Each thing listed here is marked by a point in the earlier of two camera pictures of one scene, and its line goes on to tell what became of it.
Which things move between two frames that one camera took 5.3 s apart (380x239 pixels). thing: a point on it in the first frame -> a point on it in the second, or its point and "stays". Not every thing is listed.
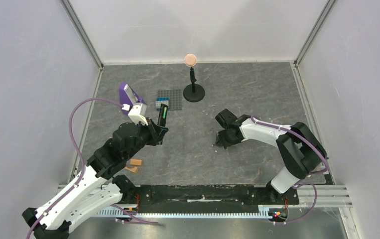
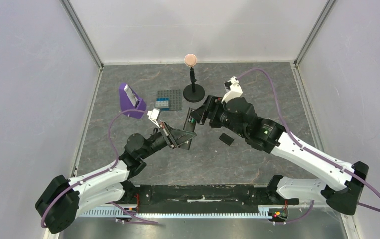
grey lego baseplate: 175,98 stays
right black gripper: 224,137 -> 206,108
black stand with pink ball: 193,92 stays
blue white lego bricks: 159,100 stays
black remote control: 163,115 -> 190,126
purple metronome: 128,97 stays
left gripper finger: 163,130 -> 180,136
